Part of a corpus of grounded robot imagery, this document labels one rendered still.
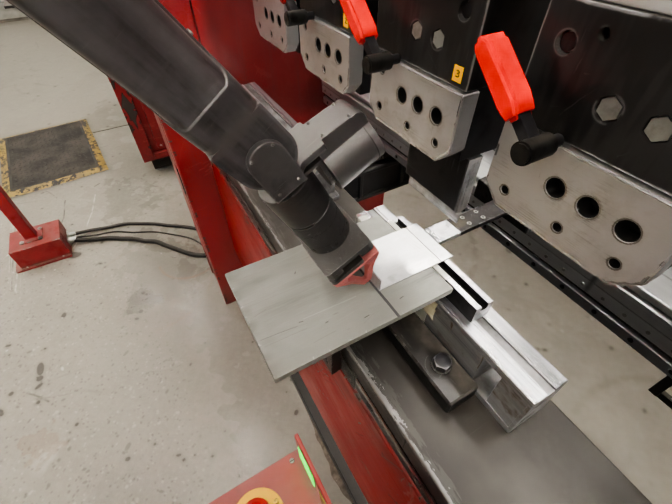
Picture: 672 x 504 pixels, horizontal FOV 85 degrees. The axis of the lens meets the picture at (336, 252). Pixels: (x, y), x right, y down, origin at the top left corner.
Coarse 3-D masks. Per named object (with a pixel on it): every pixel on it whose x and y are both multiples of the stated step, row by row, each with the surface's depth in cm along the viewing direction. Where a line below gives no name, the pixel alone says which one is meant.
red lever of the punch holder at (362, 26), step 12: (348, 0) 38; (360, 0) 38; (348, 12) 38; (360, 12) 38; (360, 24) 38; (372, 24) 38; (360, 36) 38; (372, 36) 38; (372, 48) 38; (372, 60) 38; (384, 60) 38; (396, 60) 39; (372, 72) 38
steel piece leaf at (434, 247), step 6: (408, 228) 58; (414, 228) 58; (420, 228) 58; (414, 234) 58; (420, 234) 58; (426, 234) 58; (420, 240) 57; (426, 240) 57; (432, 240) 57; (426, 246) 56; (432, 246) 56; (438, 246) 56; (432, 252) 55; (438, 252) 55; (444, 252) 55; (438, 258) 54; (444, 258) 54
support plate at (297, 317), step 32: (384, 224) 59; (288, 256) 54; (256, 288) 50; (288, 288) 50; (320, 288) 50; (352, 288) 50; (416, 288) 50; (448, 288) 50; (256, 320) 47; (288, 320) 47; (320, 320) 47; (352, 320) 47; (384, 320) 47; (288, 352) 44; (320, 352) 44
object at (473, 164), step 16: (416, 160) 49; (432, 160) 46; (448, 160) 43; (464, 160) 41; (480, 160) 41; (416, 176) 50; (432, 176) 47; (448, 176) 44; (464, 176) 42; (432, 192) 48; (448, 192) 45; (464, 192) 44; (448, 208) 48; (464, 208) 46
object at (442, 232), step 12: (480, 180) 64; (480, 192) 65; (492, 204) 62; (468, 216) 60; (480, 216) 60; (492, 216) 60; (504, 216) 62; (432, 228) 58; (444, 228) 58; (456, 228) 58; (468, 228) 58; (444, 240) 56
